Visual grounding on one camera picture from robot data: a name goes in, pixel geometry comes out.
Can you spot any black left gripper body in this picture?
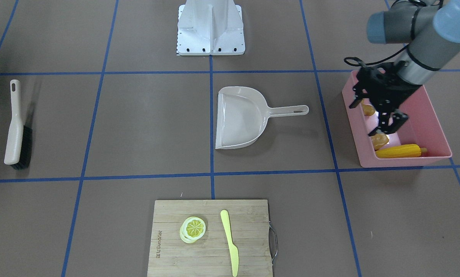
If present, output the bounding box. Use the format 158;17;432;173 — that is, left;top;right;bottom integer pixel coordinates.
348;62;421;116

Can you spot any toy brown potato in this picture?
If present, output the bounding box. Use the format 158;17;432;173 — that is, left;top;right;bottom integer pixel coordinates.
361;99;376;117

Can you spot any toy ginger root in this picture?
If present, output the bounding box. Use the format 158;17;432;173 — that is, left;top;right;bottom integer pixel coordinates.
370;133;390;151

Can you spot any yellow toy corn cob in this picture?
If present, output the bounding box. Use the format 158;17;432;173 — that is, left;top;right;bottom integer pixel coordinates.
375;144;428;159

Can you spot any white plastic dustpan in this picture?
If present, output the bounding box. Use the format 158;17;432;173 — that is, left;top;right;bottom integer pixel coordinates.
215;86;309;150

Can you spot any white hand brush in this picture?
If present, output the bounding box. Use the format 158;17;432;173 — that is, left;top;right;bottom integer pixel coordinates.
3;79;32;170

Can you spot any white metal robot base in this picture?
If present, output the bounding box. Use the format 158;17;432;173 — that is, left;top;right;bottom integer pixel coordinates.
176;0;246;56

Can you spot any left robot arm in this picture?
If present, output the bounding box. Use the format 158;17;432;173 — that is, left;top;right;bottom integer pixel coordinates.
344;0;460;136

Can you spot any pink plastic bin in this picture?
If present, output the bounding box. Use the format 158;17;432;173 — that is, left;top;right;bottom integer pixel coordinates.
342;70;452;168

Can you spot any wooden cutting board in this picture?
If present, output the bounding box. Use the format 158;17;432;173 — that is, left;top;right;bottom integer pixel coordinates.
147;200;273;277

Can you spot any yellow plastic toy knife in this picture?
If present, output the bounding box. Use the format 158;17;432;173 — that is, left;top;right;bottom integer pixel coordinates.
220;209;240;277

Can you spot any toy lemon slice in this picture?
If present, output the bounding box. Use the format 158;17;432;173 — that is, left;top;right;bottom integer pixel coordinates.
179;216;206;244

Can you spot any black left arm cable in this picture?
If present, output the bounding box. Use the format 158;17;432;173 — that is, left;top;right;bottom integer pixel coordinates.
344;42;409;72

